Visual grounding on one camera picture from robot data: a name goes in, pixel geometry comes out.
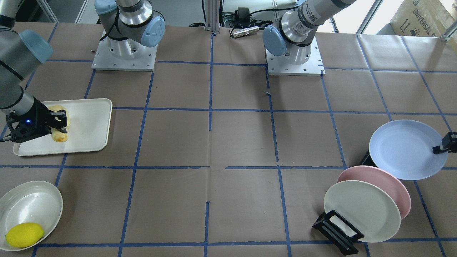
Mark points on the aluminium frame post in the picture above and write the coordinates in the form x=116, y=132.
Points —
x=212, y=15

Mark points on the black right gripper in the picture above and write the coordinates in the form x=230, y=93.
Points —
x=40, y=116

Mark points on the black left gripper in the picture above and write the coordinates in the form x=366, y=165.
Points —
x=446, y=143

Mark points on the black power adapter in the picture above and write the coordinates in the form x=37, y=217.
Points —
x=242, y=14

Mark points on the blue plate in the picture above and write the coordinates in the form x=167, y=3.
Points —
x=404, y=148

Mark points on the yellow lemon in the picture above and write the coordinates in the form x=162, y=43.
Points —
x=24, y=234

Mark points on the yellow bread pastry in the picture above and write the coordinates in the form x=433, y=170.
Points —
x=58, y=136

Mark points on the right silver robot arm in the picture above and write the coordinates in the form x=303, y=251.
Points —
x=21, y=53

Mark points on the white rectangular tray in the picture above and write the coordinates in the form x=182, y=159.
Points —
x=89, y=129

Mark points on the white plate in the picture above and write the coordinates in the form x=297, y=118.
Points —
x=367, y=207

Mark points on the silver cylindrical tool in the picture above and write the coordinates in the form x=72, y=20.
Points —
x=245, y=32

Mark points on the cardboard box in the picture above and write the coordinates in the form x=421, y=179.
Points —
x=424, y=17

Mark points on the pink plate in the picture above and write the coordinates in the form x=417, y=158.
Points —
x=383, y=180

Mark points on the black plate rack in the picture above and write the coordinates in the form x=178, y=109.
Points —
x=337, y=235

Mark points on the white oval dish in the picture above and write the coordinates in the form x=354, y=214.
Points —
x=36, y=202

